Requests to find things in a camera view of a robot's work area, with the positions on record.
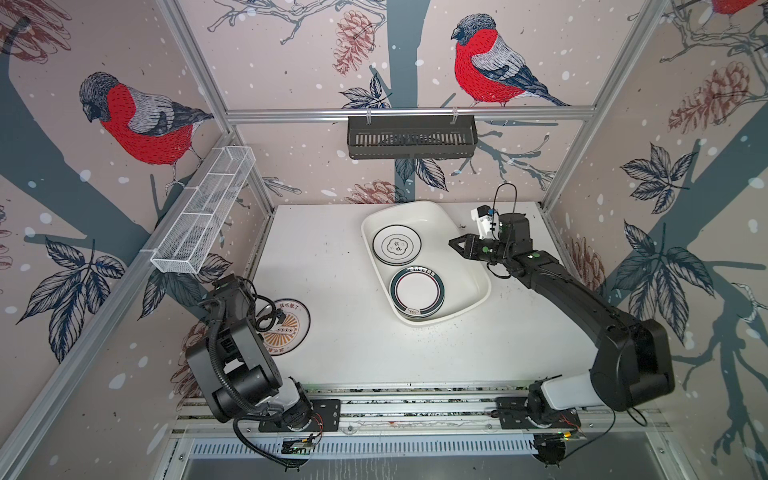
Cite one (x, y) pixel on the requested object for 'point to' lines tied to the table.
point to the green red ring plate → (416, 292)
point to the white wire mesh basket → (203, 208)
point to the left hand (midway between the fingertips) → (229, 349)
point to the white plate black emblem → (396, 245)
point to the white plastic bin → (465, 280)
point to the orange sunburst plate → (287, 336)
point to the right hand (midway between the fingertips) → (450, 245)
